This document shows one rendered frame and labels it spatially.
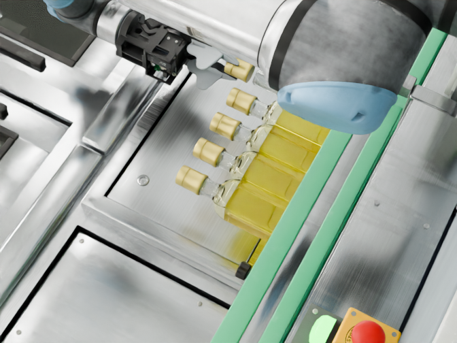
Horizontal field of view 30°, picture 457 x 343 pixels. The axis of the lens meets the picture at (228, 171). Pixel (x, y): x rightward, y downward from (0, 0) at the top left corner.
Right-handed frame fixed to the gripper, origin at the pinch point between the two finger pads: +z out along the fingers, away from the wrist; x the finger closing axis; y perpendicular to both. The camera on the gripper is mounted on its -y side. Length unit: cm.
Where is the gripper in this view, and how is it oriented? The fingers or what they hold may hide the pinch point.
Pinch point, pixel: (233, 65)
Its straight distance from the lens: 150.0
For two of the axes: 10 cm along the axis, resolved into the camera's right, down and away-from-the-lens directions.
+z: 8.8, 4.3, -2.0
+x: 0.5, -5.0, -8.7
